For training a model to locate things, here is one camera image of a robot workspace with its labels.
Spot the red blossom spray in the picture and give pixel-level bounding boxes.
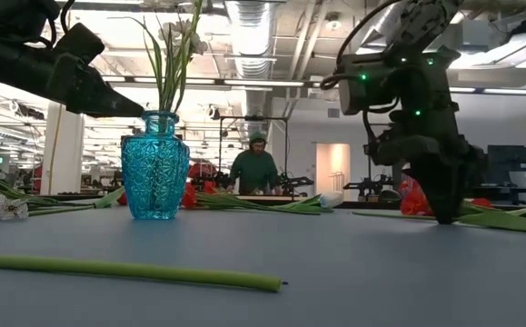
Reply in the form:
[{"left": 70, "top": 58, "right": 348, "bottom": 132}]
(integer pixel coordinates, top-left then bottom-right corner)
[
  {"left": 180, "top": 180, "right": 334, "bottom": 217},
  {"left": 398, "top": 174, "right": 495, "bottom": 219}
]

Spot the white tulip with green stem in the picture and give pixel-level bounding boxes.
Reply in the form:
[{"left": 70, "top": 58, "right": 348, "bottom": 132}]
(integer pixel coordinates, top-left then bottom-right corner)
[
  {"left": 352, "top": 203, "right": 526, "bottom": 236},
  {"left": 243, "top": 190, "right": 345, "bottom": 215}
]

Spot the white column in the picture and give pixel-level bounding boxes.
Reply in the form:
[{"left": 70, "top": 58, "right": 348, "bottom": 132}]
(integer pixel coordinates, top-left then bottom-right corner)
[{"left": 39, "top": 102, "right": 85, "bottom": 196}]

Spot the long ceiling light strip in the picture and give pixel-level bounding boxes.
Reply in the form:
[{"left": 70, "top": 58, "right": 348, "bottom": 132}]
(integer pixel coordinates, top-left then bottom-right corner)
[{"left": 101, "top": 75, "right": 307, "bottom": 90}]

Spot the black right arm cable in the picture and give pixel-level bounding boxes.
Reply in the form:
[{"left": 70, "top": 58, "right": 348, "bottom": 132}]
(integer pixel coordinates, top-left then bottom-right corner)
[{"left": 319, "top": 0, "right": 404, "bottom": 92}]

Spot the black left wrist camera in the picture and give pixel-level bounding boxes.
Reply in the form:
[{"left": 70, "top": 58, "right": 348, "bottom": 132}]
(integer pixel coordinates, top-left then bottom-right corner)
[{"left": 53, "top": 22, "right": 106, "bottom": 64}]

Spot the black workstation frame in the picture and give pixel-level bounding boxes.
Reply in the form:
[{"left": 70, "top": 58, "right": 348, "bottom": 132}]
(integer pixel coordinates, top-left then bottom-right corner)
[{"left": 218, "top": 115, "right": 290, "bottom": 192}]

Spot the person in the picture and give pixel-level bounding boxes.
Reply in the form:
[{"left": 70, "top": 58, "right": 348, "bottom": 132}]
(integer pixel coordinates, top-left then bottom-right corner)
[{"left": 226, "top": 130, "right": 283, "bottom": 196}]

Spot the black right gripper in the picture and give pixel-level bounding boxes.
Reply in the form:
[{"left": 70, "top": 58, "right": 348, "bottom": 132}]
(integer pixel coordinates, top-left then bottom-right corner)
[{"left": 364, "top": 120, "right": 489, "bottom": 226}]

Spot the red tulip with green stem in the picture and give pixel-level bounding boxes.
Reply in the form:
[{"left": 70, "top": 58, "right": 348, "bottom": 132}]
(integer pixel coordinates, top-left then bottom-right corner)
[
  {"left": 0, "top": 252, "right": 284, "bottom": 293},
  {"left": 93, "top": 184, "right": 129, "bottom": 210}
]

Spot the black monitor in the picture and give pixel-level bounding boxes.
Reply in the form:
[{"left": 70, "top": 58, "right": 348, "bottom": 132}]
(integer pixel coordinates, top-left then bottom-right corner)
[{"left": 487, "top": 144, "right": 526, "bottom": 190}]

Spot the blue patterned glass vase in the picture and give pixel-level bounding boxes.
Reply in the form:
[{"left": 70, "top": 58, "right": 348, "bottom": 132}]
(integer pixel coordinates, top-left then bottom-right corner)
[{"left": 120, "top": 110, "right": 191, "bottom": 222}]

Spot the silver ventilation duct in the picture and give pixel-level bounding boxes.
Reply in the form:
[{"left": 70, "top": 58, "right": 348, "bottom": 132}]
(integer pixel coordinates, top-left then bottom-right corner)
[{"left": 224, "top": 0, "right": 286, "bottom": 81}]

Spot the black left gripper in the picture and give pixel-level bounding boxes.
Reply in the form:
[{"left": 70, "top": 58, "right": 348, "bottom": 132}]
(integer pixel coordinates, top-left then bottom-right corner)
[{"left": 46, "top": 52, "right": 145, "bottom": 118}]

